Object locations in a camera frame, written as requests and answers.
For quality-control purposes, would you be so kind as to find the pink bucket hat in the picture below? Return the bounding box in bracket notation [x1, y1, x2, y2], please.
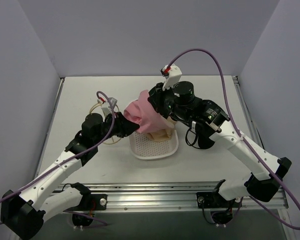
[123, 90, 174, 134]

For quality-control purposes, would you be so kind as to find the black NY baseball cap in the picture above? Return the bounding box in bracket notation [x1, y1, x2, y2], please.
[189, 99, 215, 150]

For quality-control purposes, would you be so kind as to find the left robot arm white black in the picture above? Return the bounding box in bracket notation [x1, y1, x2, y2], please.
[1, 112, 140, 240]

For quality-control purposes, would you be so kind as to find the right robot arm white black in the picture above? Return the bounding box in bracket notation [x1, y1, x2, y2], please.
[148, 81, 291, 207]

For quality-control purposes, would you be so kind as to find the white perforated tray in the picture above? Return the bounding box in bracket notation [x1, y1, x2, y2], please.
[129, 130, 179, 161]

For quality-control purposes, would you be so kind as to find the beige cloth hat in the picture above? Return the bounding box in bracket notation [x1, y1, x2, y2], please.
[144, 117, 177, 142]

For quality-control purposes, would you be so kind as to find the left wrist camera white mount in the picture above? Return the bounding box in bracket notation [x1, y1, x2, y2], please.
[101, 97, 118, 117]

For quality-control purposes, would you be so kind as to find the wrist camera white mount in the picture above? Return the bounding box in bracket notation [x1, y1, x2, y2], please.
[161, 65, 182, 91]
[101, 97, 118, 117]

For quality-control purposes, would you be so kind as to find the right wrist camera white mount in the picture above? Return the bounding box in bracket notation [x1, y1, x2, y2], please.
[161, 65, 182, 91]

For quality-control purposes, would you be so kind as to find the gold wire hat stand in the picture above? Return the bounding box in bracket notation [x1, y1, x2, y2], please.
[89, 99, 123, 146]

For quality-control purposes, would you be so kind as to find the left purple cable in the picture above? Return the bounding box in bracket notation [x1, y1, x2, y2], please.
[0, 91, 115, 227]

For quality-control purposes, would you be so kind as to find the purple cable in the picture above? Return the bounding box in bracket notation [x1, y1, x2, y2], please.
[164, 48, 300, 230]
[0, 91, 115, 227]

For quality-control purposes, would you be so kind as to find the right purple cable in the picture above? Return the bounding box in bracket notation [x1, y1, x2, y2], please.
[164, 48, 300, 230]

